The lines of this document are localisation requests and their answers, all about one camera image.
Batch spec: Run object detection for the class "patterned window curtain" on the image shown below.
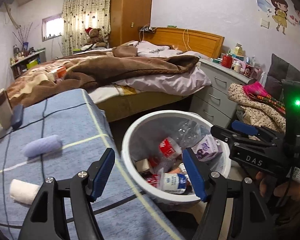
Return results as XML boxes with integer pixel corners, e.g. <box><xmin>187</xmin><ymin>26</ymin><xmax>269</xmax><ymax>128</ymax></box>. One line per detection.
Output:
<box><xmin>62</xmin><ymin>0</ymin><xmax>111</xmax><ymax>56</ymax></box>

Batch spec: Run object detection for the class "white towel roll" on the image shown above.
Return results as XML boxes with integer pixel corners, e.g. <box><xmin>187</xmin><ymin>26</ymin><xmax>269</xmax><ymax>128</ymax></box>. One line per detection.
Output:
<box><xmin>10</xmin><ymin>179</ymin><xmax>40</xmax><ymax>205</ymax></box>

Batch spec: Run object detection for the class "dark grey chair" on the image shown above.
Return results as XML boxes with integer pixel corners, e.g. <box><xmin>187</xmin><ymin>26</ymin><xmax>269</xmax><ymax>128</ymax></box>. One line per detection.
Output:
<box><xmin>264</xmin><ymin>54</ymin><xmax>300</xmax><ymax>102</ymax></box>

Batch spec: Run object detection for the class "clear plastic bottle red label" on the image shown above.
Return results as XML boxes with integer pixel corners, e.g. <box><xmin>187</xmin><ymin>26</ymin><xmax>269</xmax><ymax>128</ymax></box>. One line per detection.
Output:
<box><xmin>159</xmin><ymin>120</ymin><xmax>202</xmax><ymax>160</ymax></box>

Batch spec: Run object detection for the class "lavender foam roll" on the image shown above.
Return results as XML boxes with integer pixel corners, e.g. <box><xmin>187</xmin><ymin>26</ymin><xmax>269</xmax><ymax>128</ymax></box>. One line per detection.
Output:
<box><xmin>23</xmin><ymin>135</ymin><xmax>63</xmax><ymax>158</ymax></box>

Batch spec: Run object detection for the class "floral quilt pile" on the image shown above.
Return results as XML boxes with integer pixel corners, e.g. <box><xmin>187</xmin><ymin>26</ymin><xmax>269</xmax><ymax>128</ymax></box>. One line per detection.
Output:
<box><xmin>228</xmin><ymin>83</ymin><xmax>286</xmax><ymax>133</ymax></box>

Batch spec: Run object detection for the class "right human hand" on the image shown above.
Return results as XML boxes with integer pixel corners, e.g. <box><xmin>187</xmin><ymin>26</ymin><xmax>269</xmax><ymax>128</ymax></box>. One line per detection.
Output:
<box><xmin>255</xmin><ymin>172</ymin><xmax>300</xmax><ymax>201</ymax></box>

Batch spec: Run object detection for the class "pink striped cloth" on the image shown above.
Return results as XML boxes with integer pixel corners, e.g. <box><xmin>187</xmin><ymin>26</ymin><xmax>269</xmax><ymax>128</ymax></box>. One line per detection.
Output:
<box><xmin>243</xmin><ymin>81</ymin><xmax>286</xmax><ymax>117</ymax></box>

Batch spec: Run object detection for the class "red cartoon drink can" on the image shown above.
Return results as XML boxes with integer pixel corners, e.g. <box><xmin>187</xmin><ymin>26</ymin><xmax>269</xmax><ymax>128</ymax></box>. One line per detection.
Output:
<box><xmin>148</xmin><ymin>156</ymin><xmax>171</xmax><ymax>170</ymax></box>

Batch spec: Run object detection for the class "purple milk carton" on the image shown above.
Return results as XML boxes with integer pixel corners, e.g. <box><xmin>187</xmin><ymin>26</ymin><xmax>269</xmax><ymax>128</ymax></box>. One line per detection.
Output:
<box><xmin>192</xmin><ymin>134</ymin><xmax>223</xmax><ymax>161</ymax></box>

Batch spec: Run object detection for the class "brown teddy bear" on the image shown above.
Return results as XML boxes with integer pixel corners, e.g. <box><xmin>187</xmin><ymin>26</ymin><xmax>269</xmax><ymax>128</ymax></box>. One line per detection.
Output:
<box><xmin>85</xmin><ymin>27</ymin><xmax>107</xmax><ymax>47</ymax></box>

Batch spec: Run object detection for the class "cartoon children wall sticker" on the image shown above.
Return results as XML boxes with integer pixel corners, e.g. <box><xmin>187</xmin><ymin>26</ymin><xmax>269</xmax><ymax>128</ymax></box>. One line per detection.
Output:
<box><xmin>256</xmin><ymin>0</ymin><xmax>300</xmax><ymax>35</ymax></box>

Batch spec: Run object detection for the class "beige brown-lid cup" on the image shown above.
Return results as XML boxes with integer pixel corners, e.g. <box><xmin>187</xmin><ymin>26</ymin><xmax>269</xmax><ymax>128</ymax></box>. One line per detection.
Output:
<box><xmin>0</xmin><ymin>89</ymin><xmax>13</xmax><ymax>129</ymax></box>

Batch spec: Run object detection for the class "wooden bed headboard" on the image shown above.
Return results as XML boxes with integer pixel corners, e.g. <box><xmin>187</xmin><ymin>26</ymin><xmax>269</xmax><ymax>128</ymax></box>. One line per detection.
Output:
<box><xmin>143</xmin><ymin>27</ymin><xmax>224</xmax><ymax>58</ymax></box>

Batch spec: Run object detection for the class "brown fleece blanket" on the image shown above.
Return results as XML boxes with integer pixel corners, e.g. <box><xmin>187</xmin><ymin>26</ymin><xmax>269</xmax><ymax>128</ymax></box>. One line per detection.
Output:
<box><xmin>7</xmin><ymin>45</ymin><xmax>199</xmax><ymax>107</ymax></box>

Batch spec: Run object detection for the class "red jar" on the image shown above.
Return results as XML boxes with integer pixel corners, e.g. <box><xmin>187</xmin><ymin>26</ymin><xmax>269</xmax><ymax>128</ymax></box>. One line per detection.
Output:
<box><xmin>221</xmin><ymin>54</ymin><xmax>233</xmax><ymax>69</ymax></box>

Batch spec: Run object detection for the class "dark blue glasses case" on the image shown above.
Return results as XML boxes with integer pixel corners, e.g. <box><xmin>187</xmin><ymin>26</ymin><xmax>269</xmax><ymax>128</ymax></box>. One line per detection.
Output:
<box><xmin>11</xmin><ymin>104</ymin><xmax>24</xmax><ymax>130</ymax></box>

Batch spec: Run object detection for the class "grey drawer nightstand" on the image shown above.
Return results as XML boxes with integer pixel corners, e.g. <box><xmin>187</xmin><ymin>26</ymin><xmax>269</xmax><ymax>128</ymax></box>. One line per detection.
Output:
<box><xmin>190</xmin><ymin>59</ymin><xmax>250</xmax><ymax>128</ymax></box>

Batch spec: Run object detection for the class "blue white milk pouch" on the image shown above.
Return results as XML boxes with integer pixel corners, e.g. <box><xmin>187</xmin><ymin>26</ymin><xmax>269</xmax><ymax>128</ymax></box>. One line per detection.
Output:
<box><xmin>158</xmin><ymin>168</ymin><xmax>187</xmax><ymax>194</ymax></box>

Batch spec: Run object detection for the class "wooden wardrobe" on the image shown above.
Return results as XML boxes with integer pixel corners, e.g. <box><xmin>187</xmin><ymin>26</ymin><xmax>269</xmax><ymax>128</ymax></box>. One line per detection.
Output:
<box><xmin>109</xmin><ymin>0</ymin><xmax>152</xmax><ymax>47</ymax></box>

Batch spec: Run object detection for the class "red packet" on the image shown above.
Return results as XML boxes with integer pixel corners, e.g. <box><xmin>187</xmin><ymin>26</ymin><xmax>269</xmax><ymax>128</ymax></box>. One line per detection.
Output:
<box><xmin>145</xmin><ymin>174</ymin><xmax>160</xmax><ymax>188</ymax></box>

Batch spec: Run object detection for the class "orange white box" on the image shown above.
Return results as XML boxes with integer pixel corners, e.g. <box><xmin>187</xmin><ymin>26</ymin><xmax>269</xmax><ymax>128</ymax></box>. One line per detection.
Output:
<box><xmin>47</xmin><ymin>66</ymin><xmax>66</xmax><ymax>81</ymax></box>

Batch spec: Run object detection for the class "blue checked mat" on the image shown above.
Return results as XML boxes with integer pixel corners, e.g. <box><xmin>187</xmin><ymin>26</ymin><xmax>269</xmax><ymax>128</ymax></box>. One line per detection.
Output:
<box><xmin>0</xmin><ymin>89</ymin><xmax>181</xmax><ymax>239</ymax></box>

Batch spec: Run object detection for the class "white trash bin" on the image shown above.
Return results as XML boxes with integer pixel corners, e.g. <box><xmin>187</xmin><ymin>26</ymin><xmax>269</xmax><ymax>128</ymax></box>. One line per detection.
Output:
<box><xmin>121</xmin><ymin>110</ymin><xmax>231</xmax><ymax>205</ymax></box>

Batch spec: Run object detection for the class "pink bed sheet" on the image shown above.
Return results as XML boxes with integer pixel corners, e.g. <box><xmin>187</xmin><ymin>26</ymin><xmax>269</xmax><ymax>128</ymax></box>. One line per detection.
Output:
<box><xmin>87</xmin><ymin>41</ymin><xmax>212</xmax><ymax>103</ymax></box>

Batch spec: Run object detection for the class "cluttered side shelf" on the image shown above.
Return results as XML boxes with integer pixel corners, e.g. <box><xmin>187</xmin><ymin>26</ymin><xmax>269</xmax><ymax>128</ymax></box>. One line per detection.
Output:
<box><xmin>11</xmin><ymin>48</ymin><xmax>46</xmax><ymax>79</ymax></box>

